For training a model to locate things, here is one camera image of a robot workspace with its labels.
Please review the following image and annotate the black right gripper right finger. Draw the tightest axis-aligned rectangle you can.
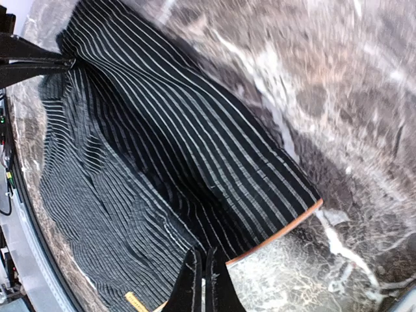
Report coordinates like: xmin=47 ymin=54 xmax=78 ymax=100
xmin=205 ymin=248 xmax=246 ymax=312

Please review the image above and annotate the black striped underwear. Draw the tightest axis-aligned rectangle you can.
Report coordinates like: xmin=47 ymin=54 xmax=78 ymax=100
xmin=39 ymin=1 xmax=322 ymax=311

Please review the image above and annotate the white slotted cable duct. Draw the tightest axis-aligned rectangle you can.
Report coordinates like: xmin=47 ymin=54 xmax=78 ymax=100
xmin=7 ymin=195 xmax=75 ymax=312

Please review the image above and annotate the right circuit board with wires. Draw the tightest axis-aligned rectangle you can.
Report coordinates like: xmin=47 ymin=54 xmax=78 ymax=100
xmin=0 ymin=94 xmax=17 ymax=217

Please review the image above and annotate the black table edge rail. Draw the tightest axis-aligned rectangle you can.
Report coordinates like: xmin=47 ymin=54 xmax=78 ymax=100
xmin=1 ymin=90 xmax=83 ymax=311

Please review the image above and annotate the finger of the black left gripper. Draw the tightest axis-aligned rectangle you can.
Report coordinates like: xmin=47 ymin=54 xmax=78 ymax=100
xmin=1 ymin=32 xmax=70 ymax=63
xmin=1 ymin=58 xmax=76 ymax=89

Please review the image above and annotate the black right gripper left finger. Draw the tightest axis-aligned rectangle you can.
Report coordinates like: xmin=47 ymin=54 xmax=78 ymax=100
xmin=164 ymin=248 xmax=203 ymax=312

